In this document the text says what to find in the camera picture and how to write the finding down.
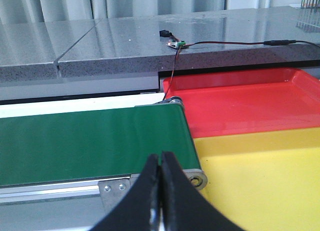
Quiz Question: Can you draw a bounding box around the green conveyor belt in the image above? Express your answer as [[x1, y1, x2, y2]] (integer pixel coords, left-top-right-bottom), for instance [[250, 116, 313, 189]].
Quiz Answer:
[[0, 104, 200, 186]]

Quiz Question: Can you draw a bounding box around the black plug connector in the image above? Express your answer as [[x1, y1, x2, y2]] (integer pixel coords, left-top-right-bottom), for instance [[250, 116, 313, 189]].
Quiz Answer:
[[159, 30, 172, 38]]

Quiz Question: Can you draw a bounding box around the red plastic tray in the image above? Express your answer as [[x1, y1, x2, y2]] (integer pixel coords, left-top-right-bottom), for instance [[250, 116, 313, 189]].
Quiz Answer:
[[163, 67, 320, 138]]

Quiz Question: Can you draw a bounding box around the yellow plastic tray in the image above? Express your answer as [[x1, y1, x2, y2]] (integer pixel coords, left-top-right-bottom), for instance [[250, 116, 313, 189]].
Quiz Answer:
[[194, 128, 320, 231]]

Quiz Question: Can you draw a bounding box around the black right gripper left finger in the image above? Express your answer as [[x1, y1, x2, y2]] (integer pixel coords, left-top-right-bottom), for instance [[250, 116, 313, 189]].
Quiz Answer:
[[92, 154, 160, 231]]

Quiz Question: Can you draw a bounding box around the grey curtain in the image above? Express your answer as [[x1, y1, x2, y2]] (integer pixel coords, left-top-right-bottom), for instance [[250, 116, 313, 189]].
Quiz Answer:
[[0, 0, 320, 24]]

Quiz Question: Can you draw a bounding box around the aluminium conveyor frame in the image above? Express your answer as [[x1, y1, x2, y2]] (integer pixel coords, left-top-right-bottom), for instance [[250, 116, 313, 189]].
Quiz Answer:
[[0, 102, 203, 231]]

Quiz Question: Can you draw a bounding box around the small green circuit board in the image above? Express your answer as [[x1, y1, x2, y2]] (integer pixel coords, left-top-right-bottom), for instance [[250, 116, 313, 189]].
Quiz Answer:
[[166, 39, 189, 50]]

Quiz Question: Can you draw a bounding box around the red black power cable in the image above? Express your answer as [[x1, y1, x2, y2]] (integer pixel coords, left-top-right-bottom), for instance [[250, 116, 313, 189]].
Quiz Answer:
[[163, 38, 320, 101]]

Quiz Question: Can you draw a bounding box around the grey granite counter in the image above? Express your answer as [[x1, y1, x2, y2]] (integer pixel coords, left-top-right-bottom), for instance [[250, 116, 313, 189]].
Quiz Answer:
[[0, 6, 320, 86]]

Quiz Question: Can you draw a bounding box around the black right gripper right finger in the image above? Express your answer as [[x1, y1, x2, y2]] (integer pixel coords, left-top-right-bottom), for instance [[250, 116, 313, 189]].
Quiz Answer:
[[160, 151, 242, 231]]

